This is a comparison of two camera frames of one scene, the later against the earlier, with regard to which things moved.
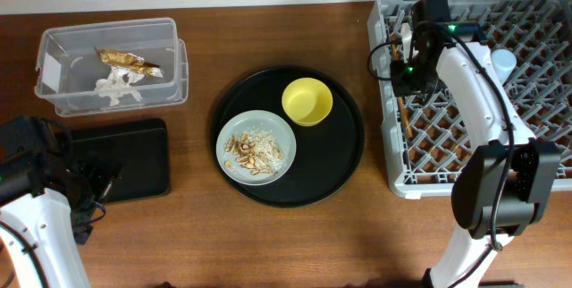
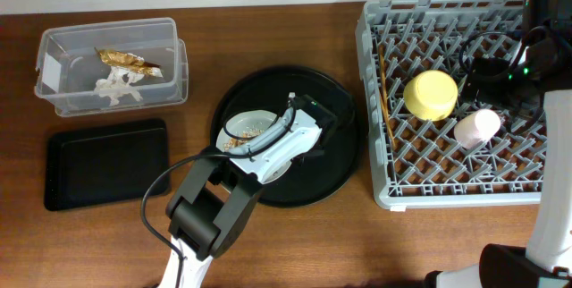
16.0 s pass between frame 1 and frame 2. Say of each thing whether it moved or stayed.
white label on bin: stayed
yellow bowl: moved
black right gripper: moved
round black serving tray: stayed
